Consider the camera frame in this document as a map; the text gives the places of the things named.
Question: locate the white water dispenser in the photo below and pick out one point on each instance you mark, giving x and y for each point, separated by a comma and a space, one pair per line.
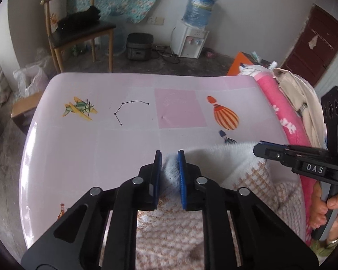
186, 45

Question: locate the beige garment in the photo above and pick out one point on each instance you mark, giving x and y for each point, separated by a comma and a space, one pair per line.
301, 90

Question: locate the small pink object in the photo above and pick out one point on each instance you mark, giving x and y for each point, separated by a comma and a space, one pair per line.
209, 53

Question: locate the dark red door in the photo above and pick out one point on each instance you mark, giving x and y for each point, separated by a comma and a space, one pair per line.
312, 53

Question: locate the black rice cooker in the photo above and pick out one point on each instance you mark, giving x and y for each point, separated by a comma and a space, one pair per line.
139, 46

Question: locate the pink patterned blanket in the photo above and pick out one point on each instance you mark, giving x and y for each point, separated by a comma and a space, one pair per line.
284, 109

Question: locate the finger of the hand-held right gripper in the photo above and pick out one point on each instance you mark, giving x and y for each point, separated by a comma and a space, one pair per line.
273, 152

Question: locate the blue water bottle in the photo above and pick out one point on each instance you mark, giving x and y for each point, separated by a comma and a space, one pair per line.
198, 8

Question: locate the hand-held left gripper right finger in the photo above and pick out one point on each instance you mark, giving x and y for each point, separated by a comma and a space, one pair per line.
181, 174

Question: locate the wooden chair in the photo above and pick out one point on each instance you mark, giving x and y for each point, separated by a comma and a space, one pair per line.
81, 32

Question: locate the cardboard box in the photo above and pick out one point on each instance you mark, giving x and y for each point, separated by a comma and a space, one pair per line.
25, 104

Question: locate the black bag on chair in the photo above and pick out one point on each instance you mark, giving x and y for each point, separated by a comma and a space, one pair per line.
79, 18

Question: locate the pink printed bed sheet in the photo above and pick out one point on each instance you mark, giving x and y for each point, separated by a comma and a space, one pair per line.
101, 135

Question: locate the orange box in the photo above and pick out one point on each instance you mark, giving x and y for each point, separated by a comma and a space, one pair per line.
238, 64

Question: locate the white wall socket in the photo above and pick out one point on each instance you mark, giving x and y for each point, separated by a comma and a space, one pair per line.
156, 20

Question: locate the beige white houndstooth coat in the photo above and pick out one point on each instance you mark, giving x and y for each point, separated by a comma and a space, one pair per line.
242, 174

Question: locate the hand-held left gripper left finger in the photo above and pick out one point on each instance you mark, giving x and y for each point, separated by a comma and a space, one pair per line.
157, 174

